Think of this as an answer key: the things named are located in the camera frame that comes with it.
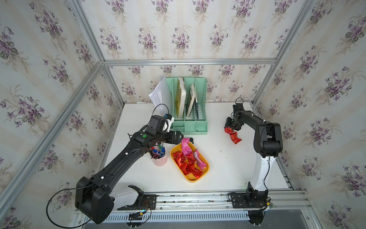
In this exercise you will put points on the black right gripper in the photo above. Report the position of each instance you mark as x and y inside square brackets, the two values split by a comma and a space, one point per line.
[227, 123]

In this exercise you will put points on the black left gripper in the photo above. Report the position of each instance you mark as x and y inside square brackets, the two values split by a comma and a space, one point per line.
[177, 140]

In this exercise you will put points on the red tea bag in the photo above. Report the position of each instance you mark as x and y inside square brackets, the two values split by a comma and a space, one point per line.
[179, 158]
[187, 168]
[235, 138]
[197, 173]
[229, 130]
[190, 159]

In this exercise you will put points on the pink tea bag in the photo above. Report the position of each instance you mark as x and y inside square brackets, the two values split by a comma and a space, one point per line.
[186, 150]
[199, 162]

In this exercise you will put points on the yellow plastic storage tray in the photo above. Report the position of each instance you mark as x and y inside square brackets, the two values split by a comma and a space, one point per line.
[190, 177]

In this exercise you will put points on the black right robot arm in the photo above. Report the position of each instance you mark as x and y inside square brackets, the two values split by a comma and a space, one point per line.
[268, 143]

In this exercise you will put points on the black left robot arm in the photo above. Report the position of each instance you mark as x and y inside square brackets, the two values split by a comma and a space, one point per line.
[93, 195]

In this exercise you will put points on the pens in cup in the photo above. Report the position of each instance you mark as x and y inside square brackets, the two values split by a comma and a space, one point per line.
[157, 152]

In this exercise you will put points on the pink metal pen cup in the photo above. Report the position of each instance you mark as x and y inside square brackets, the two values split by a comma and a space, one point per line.
[159, 162]

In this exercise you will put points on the mint green file organizer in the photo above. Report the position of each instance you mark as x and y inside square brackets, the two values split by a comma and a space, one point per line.
[197, 123]

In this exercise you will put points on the white paper stack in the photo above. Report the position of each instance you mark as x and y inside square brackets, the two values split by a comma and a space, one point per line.
[161, 97]

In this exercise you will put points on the dark notebooks in organizer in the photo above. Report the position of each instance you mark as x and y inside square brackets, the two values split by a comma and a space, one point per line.
[192, 101]

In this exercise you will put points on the white book in organizer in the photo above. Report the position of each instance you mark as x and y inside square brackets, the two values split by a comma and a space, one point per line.
[180, 98]

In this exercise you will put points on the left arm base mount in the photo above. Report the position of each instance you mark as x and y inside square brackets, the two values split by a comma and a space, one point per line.
[134, 198]

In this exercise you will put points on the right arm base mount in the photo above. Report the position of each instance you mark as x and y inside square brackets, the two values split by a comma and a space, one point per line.
[252, 198]

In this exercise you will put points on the aluminium front rail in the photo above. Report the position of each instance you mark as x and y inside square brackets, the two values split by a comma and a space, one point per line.
[224, 200]

